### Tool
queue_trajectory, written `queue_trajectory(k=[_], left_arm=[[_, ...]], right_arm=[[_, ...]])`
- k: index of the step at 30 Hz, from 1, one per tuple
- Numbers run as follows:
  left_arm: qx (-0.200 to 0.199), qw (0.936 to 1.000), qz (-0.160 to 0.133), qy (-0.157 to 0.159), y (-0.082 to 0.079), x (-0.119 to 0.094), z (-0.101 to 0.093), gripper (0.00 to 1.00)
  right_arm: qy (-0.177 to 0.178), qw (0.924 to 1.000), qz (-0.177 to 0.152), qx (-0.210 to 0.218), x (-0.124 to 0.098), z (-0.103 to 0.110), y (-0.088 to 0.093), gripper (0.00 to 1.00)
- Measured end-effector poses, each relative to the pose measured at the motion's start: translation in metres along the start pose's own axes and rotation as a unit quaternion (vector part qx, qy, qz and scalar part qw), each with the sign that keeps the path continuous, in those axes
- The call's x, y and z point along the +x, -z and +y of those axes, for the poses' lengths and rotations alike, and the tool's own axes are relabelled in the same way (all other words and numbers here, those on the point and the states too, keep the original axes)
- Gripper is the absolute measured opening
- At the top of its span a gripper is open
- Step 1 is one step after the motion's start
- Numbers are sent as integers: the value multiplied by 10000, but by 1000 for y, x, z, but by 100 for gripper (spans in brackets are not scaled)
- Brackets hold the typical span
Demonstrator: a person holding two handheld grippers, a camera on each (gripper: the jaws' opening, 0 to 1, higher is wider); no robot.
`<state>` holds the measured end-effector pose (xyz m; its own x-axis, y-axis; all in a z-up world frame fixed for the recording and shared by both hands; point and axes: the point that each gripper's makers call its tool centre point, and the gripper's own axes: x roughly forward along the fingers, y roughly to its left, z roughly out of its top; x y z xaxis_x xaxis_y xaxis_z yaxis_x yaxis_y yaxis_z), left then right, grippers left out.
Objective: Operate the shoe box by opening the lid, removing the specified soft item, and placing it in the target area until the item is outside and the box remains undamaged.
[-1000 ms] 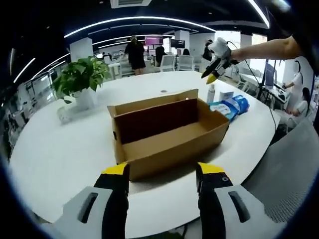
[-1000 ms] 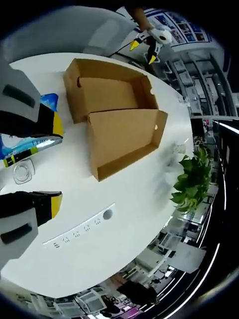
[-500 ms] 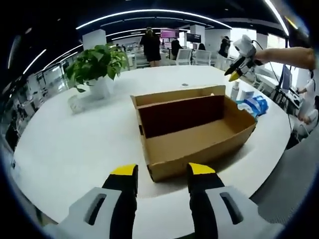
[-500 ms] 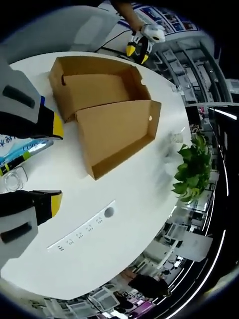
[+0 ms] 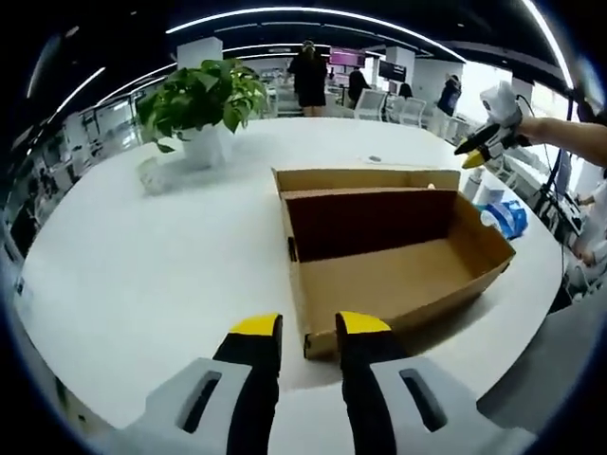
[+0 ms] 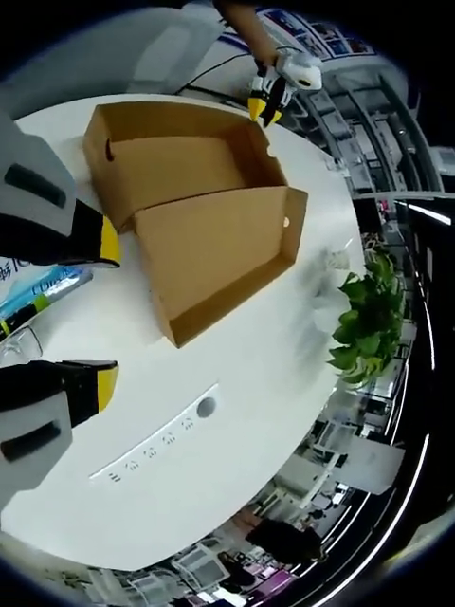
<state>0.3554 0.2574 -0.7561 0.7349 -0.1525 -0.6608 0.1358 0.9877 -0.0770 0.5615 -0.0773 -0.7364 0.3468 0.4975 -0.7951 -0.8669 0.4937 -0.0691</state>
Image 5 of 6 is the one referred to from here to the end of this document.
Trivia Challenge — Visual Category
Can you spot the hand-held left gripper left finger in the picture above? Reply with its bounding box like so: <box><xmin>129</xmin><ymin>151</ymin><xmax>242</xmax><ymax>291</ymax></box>
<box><xmin>127</xmin><ymin>311</ymin><xmax>285</xmax><ymax>455</ymax></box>

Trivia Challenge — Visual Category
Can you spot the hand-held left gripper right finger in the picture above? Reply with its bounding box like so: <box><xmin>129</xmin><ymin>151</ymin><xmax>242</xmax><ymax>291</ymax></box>
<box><xmin>334</xmin><ymin>310</ymin><xmax>494</xmax><ymax>455</ymax></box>

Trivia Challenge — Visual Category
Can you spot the small white box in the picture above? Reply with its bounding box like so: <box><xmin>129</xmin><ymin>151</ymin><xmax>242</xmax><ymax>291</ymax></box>
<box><xmin>473</xmin><ymin>182</ymin><xmax>511</xmax><ymax>206</ymax></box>

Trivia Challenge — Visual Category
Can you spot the dark blue soft packet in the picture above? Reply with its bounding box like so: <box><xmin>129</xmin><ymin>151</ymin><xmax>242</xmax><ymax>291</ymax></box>
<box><xmin>497</xmin><ymin>198</ymin><xmax>529</xmax><ymax>240</ymax></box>

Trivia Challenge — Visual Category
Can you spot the brown cardboard shoe box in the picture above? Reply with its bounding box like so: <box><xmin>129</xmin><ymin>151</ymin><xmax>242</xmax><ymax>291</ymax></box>
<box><xmin>270</xmin><ymin>165</ymin><xmax>517</xmax><ymax>361</ymax></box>

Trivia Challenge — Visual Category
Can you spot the white office chair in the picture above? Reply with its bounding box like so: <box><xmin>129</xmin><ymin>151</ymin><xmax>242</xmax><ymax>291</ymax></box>
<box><xmin>354</xmin><ymin>88</ymin><xmax>388</xmax><ymax>120</ymax></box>
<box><xmin>400</xmin><ymin>97</ymin><xmax>426</xmax><ymax>127</ymax></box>

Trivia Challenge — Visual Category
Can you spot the black monitor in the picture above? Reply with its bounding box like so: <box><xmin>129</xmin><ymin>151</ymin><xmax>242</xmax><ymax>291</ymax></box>
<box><xmin>378</xmin><ymin>60</ymin><xmax>408</xmax><ymax>80</ymax></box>

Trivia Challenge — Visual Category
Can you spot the grey mesh office chair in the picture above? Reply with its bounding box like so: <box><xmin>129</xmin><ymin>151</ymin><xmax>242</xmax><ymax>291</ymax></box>
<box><xmin>476</xmin><ymin>298</ymin><xmax>598</xmax><ymax>437</ymax></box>

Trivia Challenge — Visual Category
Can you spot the long ceiling light strip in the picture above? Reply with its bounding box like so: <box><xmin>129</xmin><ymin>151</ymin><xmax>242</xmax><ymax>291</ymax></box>
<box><xmin>165</xmin><ymin>7</ymin><xmax>469</xmax><ymax>63</ymax></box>

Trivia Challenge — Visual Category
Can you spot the small clear cup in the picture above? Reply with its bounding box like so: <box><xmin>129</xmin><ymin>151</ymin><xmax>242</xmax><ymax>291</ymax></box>
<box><xmin>137</xmin><ymin>158</ymin><xmax>172</xmax><ymax>193</ymax></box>

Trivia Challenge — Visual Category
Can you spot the green potted plant white pot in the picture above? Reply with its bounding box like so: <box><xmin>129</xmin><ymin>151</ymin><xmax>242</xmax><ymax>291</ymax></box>
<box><xmin>136</xmin><ymin>57</ymin><xmax>269</xmax><ymax>167</ymax></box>

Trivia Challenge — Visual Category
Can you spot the white square pillar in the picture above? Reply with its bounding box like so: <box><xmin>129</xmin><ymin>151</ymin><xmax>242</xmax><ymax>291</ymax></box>
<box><xmin>177</xmin><ymin>40</ymin><xmax>224</xmax><ymax>72</ymax></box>

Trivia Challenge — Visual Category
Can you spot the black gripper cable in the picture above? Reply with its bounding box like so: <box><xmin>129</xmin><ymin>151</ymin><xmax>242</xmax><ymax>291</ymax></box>
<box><xmin>515</xmin><ymin>94</ymin><xmax>570</xmax><ymax>285</ymax></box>

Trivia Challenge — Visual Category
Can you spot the purple wall screen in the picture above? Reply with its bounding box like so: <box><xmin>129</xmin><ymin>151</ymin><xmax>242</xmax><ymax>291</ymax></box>
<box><xmin>329</xmin><ymin>46</ymin><xmax>366</xmax><ymax>67</ymax></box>

